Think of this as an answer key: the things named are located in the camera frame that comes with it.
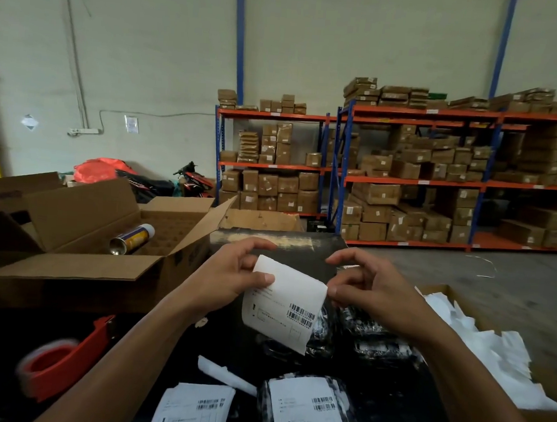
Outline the person's right hand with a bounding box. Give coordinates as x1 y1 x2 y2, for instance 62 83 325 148
320 246 447 344

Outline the person's left hand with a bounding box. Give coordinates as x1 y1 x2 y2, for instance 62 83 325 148
174 233 279 331

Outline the white barcode shipping label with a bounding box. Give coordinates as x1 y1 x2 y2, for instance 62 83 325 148
239 253 330 358

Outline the person's left forearm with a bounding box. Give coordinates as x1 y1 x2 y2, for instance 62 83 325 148
34 288 217 422

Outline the person's right forearm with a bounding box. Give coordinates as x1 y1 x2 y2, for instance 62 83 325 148
404 320 557 422

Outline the plain brown cardboard box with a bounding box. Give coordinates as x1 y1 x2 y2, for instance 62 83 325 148
218 208 306 235

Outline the black plastic wrapped parcel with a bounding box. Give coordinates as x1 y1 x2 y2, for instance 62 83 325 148
334 305 426 369
255 300 340 363

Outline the black plastic wrapped bundle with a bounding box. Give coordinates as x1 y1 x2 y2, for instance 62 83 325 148
206 226 349 291

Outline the stack of cardboard boxes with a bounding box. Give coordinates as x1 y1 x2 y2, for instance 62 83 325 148
218 167 320 216
219 119 325 169
216 88 309 116
346 109 557 190
339 180 557 253
342 75 557 118

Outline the red black motorcycle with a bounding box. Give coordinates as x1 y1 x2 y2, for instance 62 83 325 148
171 160 216 200

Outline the white paper strip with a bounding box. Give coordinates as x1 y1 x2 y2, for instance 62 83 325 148
195 355 260 398

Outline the narrow blue orange shelving rack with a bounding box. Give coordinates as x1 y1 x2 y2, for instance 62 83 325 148
208 105 332 220

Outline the wide blue orange shelving rack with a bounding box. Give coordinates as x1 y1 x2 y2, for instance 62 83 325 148
325 98 557 258

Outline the yellow blue spray can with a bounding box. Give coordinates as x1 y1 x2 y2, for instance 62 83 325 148
108 221 156 258

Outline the black parcel with white label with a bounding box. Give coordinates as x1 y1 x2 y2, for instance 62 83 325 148
255 371 373 422

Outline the black red bag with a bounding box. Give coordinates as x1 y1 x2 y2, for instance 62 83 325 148
114 170 176 206

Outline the stack of white label sheets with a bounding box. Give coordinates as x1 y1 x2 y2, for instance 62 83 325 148
148 380 237 422

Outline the pile of white backing paper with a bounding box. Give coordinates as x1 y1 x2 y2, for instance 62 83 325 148
407 287 557 413

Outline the large open cardboard box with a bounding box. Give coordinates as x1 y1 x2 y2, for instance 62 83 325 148
0 169 239 323

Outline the red fabric bag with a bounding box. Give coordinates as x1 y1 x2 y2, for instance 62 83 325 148
72 155 139 188

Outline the red tape dispenser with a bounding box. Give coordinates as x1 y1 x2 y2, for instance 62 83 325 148
14 309 117 408

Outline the blue steel column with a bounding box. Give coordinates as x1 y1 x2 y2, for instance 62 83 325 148
488 0 519 102
229 0 251 107

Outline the white wire loop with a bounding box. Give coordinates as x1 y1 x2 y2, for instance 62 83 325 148
464 254 499 280

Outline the white wall cable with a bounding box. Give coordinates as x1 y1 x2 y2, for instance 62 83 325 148
97 106 217 140

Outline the grey wall conduit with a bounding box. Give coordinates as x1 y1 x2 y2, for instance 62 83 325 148
52 0 97 130

